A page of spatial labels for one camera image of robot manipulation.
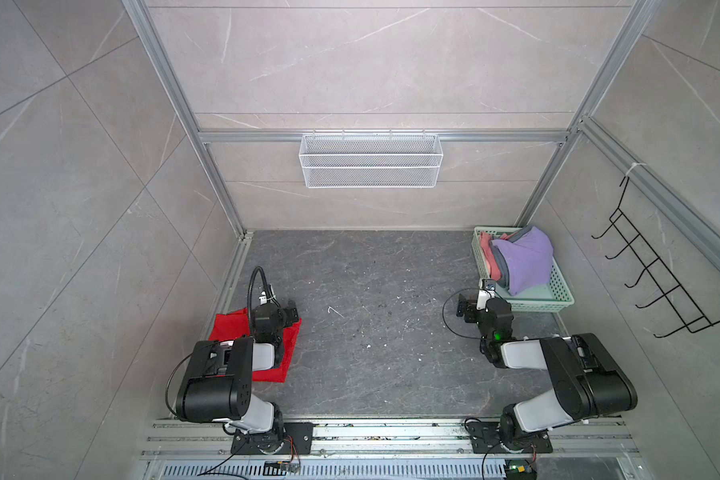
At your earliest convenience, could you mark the purple t shirt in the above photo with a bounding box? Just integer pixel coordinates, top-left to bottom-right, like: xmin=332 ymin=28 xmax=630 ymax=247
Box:
xmin=492 ymin=226 xmax=554 ymax=296

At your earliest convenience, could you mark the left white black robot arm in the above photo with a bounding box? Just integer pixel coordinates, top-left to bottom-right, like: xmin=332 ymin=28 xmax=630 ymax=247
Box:
xmin=174 ymin=301 xmax=301 ymax=439

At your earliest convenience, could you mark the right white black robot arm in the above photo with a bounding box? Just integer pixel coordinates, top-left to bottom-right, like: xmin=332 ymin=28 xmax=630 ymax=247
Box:
xmin=456 ymin=293 xmax=638 ymax=443

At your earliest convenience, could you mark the red folded t shirt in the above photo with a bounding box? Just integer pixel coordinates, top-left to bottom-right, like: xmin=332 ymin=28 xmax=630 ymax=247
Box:
xmin=209 ymin=308 xmax=302 ymax=384

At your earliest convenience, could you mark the pink red t shirt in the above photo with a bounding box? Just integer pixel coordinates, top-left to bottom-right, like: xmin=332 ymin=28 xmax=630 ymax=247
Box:
xmin=479 ymin=232 xmax=502 ymax=282

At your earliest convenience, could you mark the grey blue t shirt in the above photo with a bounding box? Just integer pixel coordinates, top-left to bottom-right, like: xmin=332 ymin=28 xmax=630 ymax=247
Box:
xmin=490 ymin=231 xmax=526 ymax=290

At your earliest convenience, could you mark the green plastic basket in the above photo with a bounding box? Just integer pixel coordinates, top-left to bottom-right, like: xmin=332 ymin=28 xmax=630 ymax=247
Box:
xmin=471 ymin=226 xmax=575 ymax=313

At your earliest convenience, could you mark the small circuit board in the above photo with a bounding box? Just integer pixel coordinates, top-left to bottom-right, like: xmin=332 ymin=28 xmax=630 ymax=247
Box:
xmin=264 ymin=461 xmax=295 ymax=472

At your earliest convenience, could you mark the green power connector box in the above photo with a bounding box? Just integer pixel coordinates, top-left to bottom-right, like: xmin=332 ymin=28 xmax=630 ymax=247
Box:
xmin=505 ymin=459 xmax=537 ymax=480

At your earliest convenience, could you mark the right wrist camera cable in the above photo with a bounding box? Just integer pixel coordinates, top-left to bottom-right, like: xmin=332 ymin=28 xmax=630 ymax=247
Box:
xmin=442 ymin=287 xmax=484 ymax=341

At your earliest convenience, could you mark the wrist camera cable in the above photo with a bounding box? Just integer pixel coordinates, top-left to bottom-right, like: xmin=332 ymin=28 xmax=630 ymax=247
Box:
xmin=247 ymin=265 xmax=272 ymax=328
xmin=442 ymin=287 xmax=484 ymax=341

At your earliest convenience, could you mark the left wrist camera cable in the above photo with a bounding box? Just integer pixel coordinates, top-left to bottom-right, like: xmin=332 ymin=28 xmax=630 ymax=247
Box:
xmin=247 ymin=265 xmax=272 ymax=328

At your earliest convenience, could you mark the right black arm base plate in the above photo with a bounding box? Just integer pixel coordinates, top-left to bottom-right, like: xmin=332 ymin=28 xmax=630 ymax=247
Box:
xmin=463 ymin=418 xmax=553 ymax=454

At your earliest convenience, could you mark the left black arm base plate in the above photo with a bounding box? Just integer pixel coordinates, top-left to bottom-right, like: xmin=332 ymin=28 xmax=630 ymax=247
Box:
xmin=231 ymin=422 xmax=315 ymax=455

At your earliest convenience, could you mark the black wire hook rack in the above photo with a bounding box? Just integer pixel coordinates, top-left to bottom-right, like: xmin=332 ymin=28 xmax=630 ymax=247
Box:
xmin=590 ymin=176 xmax=720 ymax=339

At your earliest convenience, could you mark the white wire mesh basket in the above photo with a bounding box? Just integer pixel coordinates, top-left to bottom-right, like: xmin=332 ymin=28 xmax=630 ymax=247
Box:
xmin=299 ymin=133 xmax=444 ymax=189

